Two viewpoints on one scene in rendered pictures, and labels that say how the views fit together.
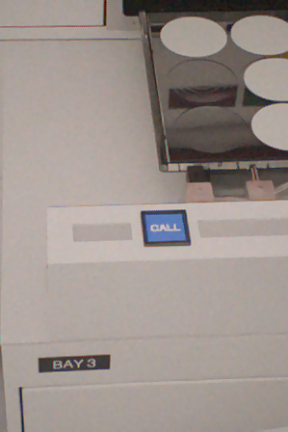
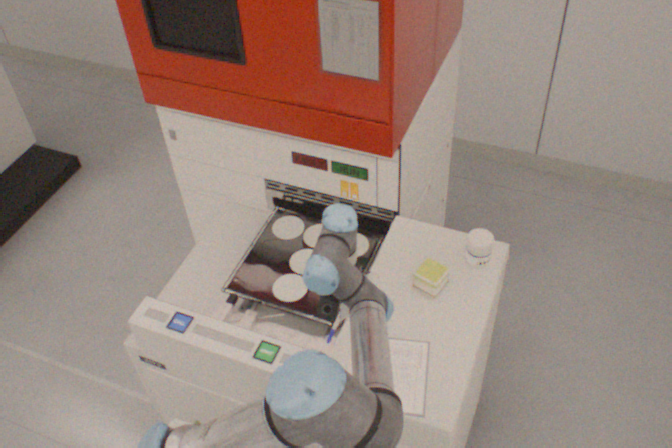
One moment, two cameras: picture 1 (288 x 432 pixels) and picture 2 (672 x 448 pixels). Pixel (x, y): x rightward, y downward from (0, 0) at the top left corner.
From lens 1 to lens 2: 1.13 m
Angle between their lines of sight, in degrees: 23
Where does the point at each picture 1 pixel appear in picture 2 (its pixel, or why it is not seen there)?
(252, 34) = (314, 234)
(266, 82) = (299, 261)
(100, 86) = (249, 236)
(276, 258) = (212, 352)
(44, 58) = (237, 215)
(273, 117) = (287, 280)
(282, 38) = not seen: hidden behind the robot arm
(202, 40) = (290, 230)
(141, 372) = (179, 376)
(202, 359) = (201, 381)
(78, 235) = (148, 313)
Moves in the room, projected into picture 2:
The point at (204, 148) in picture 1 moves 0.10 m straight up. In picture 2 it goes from (246, 286) to (241, 263)
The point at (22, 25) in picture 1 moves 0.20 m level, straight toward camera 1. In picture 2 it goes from (234, 197) to (206, 238)
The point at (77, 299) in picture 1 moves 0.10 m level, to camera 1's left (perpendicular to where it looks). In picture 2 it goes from (143, 339) to (116, 325)
